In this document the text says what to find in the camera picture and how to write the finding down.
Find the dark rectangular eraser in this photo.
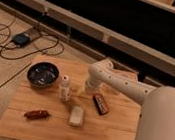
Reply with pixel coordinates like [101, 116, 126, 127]
[92, 93, 109, 116]

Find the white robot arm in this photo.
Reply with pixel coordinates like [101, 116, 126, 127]
[85, 59, 175, 140]

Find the small white bottle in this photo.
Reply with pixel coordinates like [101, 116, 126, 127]
[59, 76, 71, 101]

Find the white rectangular sponge block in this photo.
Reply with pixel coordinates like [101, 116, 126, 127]
[69, 105, 85, 127]

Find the dark blue bowl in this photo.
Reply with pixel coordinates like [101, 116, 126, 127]
[27, 62, 59, 88]

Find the wooden table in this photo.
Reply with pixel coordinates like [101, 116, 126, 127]
[0, 55, 140, 140]

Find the red-brown sausage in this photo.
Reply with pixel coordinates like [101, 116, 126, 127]
[24, 110, 50, 120]

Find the long wooden beam frame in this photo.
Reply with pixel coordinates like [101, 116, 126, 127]
[0, 0, 175, 84]

